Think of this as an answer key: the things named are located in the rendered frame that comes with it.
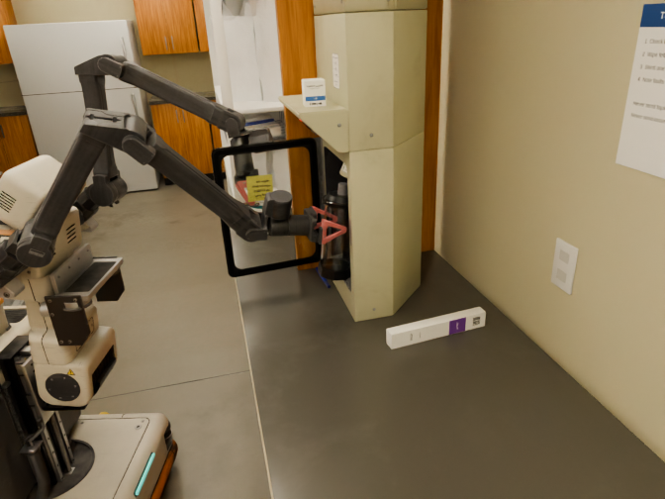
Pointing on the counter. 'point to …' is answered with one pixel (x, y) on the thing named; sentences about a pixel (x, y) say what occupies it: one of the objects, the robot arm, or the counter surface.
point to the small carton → (314, 92)
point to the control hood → (323, 120)
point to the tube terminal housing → (379, 149)
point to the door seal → (314, 197)
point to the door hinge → (321, 169)
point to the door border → (258, 151)
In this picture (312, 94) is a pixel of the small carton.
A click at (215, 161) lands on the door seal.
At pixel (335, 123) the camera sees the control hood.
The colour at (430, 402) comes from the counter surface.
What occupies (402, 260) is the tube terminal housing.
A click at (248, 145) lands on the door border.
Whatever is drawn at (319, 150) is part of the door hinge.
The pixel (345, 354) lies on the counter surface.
